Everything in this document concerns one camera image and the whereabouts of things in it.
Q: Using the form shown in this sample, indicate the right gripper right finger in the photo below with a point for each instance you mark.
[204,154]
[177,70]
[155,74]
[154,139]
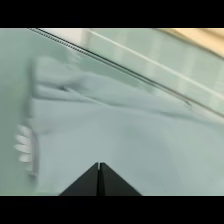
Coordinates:
[115,183]

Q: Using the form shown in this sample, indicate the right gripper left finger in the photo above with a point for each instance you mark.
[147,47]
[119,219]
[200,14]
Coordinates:
[85,183]

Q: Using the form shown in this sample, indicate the grey shirt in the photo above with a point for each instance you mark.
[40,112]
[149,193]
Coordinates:
[106,133]

